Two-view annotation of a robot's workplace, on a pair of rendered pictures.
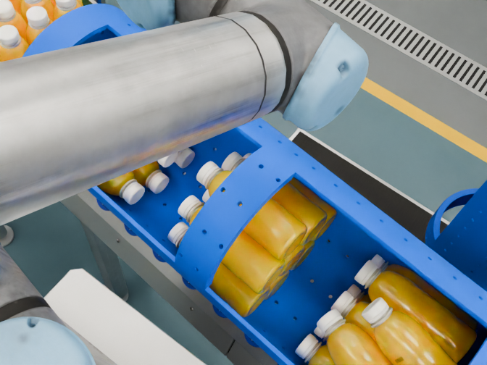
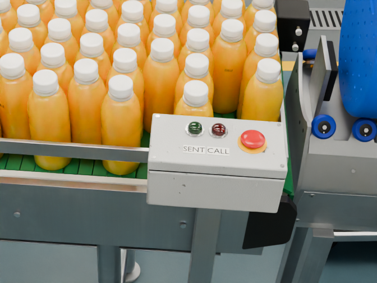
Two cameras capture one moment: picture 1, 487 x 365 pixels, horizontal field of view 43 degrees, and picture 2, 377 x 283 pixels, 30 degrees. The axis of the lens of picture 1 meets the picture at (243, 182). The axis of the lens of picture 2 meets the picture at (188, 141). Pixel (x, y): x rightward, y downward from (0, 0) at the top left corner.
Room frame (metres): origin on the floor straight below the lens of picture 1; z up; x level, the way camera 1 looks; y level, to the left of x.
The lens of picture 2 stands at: (0.04, 1.18, 1.83)
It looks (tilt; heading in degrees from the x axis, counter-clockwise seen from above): 46 degrees down; 323
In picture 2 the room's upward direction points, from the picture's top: 5 degrees clockwise
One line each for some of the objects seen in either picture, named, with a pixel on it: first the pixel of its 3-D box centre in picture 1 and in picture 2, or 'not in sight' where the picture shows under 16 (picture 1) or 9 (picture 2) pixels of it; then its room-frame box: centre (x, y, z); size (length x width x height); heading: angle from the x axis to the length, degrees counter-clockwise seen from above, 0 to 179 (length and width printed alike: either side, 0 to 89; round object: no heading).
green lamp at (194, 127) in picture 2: not in sight; (194, 127); (0.63, 0.73, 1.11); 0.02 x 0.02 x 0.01
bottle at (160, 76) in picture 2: not in sight; (160, 89); (0.84, 0.65, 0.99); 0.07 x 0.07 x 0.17
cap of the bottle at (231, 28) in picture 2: (3, 9); (231, 28); (0.82, 0.51, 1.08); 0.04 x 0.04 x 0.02
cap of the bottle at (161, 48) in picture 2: not in sight; (162, 48); (0.84, 0.65, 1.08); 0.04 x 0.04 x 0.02
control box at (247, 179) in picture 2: not in sight; (215, 163); (0.59, 0.71, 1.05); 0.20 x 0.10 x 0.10; 55
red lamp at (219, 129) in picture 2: not in sight; (218, 128); (0.61, 0.70, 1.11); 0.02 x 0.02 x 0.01
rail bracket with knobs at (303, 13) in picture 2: not in sight; (288, 29); (0.90, 0.29, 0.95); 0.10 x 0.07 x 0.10; 145
